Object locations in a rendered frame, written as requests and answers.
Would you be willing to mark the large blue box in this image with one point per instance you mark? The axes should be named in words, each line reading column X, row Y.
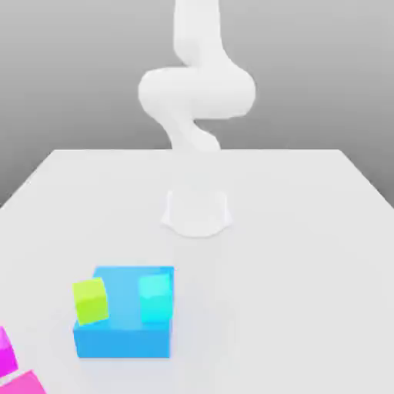
column 123, row 338

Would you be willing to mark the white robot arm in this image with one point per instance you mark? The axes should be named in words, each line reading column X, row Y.
column 197, row 92

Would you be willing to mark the large pink box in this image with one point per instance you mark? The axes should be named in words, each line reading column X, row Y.
column 23, row 384

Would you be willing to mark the small magenta cube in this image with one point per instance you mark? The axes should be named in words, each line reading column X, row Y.
column 5, row 354

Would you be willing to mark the small cyan cube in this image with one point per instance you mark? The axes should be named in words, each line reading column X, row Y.
column 155, row 300

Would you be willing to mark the small lime green cube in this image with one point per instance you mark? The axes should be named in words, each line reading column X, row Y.
column 90, row 303

